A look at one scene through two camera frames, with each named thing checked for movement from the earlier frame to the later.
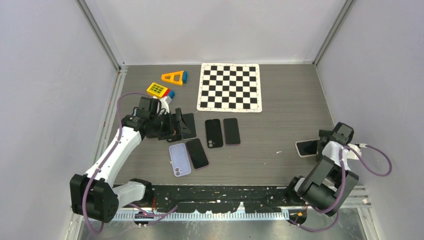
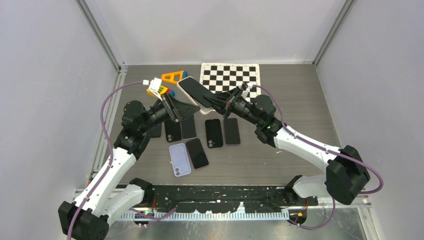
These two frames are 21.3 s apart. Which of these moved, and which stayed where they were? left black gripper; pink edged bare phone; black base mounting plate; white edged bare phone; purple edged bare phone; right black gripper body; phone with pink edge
Moved: left black gripper; phone with pink edge; right black gripper body
Stayed: pink edged bare phone; black base mounting plate; purple edged bare phone; white edged bare phone
